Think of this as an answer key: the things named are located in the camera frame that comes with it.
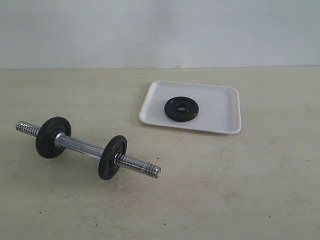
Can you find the chrome threaded dumbbell bar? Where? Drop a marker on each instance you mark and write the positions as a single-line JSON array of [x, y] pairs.
[[94, 151]]

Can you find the white plastic tray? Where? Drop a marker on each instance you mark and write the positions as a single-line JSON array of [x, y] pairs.
[[219, 107]]

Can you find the black weight plate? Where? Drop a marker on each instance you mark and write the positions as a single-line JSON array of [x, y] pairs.
[[181, 109], [45, 139], [107, 167]]

